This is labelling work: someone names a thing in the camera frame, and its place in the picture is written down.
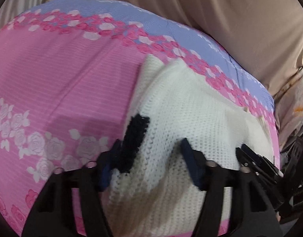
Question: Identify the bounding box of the cream floral curtain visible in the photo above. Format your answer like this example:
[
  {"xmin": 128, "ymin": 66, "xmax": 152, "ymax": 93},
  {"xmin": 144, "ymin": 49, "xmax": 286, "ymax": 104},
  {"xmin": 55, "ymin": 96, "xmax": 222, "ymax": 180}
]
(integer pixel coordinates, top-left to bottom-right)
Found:
[{"xmin": 274, "ymin": 67, "xmax": 303, "ymax": 149}]

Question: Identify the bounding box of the white red black knit sweater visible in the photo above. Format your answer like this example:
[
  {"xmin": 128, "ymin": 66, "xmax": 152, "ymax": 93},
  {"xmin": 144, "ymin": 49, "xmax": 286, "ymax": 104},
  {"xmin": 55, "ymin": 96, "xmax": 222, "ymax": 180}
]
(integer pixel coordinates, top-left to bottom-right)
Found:
[{"xmin": 104, "ymin": 55, "xmax": 273, "ymax": 236}]

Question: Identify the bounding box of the beige fabric headboard cover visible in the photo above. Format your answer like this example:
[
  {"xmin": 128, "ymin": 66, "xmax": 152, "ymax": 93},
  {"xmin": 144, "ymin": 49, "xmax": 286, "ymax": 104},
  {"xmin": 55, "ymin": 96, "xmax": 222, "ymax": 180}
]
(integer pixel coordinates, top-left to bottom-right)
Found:
[{"xmin": 0, "ymin": 0, "xmax": 303, "ymax": 94}]

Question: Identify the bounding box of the pink and lilac floral bedsheet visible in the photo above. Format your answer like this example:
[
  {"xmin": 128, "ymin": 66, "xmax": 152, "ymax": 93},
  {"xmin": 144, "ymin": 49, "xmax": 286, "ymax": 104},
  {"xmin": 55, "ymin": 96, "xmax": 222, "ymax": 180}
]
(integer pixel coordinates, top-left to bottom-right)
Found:
[{"xmin": 0, "ymin": 0, "xmax": 279, "ymax": 236}]

